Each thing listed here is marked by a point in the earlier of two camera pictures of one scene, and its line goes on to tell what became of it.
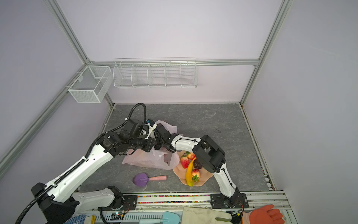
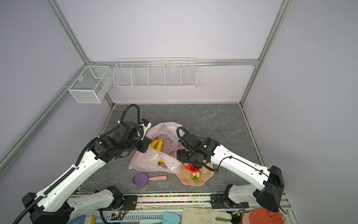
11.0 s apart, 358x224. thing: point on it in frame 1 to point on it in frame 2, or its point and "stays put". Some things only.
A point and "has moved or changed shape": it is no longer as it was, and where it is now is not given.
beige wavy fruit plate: x=181 y=174 stays put
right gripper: x=157 y=147 to x=181 y=156
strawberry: x=190 y=155 has moved or changed shape
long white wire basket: x=155 y=73 stays put
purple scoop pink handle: x=142 y=179 stays put
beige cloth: x=191 y=215 stays put
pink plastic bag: x=161 y=158 has moved or changed shape
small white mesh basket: x=94 y=85 stays put
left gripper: x=151 y=143 stays put
